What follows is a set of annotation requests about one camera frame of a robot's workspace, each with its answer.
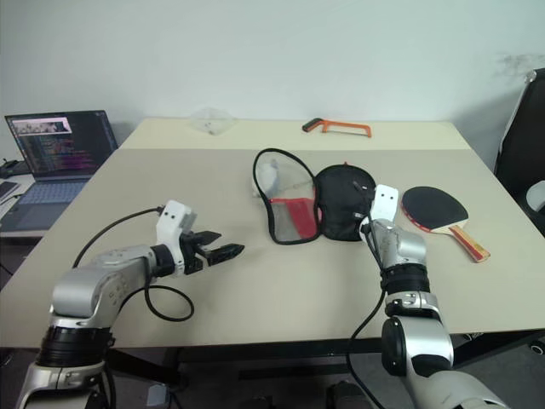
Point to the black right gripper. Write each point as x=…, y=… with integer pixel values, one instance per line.
x=367, y=203

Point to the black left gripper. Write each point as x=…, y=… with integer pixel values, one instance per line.
x=191, y=257

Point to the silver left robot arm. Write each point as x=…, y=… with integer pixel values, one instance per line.
x=85, y=289

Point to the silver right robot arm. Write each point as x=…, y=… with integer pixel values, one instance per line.
x=409, y=251

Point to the black mesh paddle case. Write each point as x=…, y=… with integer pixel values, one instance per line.
x=336, y=204

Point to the black rubber table tennis paddle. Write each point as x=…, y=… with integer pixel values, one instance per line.
x=430, y=209

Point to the orange hacksaw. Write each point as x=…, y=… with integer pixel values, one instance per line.
x=347, y=125

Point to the white crumpled cloth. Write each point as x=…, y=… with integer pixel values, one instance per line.
x=268, y=179

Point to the clear plastic bag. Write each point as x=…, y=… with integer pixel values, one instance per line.
x=210, y=121

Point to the black office chair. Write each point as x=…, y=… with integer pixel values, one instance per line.
x=523, y=149

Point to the white chair armrest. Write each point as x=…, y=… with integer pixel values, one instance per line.
x=537, y=196

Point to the open blue laptop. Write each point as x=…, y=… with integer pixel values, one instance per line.
x=59, y=140

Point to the dark rounded shape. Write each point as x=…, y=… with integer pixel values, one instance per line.
x=345, y=396

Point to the black chair base leg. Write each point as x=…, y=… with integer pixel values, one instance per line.
x=489, y=347

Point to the black desk device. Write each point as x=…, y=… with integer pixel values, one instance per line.
x=9, y=169

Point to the white caster wheel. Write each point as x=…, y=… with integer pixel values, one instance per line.
x=538, y=347

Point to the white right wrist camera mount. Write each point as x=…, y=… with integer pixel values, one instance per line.
x=385, y=204

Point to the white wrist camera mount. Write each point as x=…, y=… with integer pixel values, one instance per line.
x=172, y=221
x=385, y=204

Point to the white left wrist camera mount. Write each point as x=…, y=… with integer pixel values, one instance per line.
x=172, y=221

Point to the black table frame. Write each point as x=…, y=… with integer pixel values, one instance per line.
x=255, y=353

